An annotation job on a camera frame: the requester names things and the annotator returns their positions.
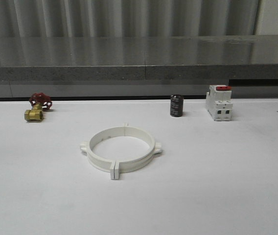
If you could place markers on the white half pipe clamp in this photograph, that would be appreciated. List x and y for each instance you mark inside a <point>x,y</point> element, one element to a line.
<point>144,159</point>
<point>97,137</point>

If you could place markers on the black cylindrical capacitor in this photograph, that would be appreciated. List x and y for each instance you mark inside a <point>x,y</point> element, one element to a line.
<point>176,105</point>

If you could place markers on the brass valve red handwheel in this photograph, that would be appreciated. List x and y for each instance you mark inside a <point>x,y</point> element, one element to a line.
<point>39,102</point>

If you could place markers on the grey stone counter ledge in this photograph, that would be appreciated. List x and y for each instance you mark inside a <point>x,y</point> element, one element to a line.
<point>103,67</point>

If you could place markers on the grey pleated curtain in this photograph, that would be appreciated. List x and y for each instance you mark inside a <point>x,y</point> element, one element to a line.
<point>137,18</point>

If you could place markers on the white circuit breaker red switch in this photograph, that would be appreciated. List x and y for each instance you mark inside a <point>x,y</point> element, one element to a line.
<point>218,102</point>

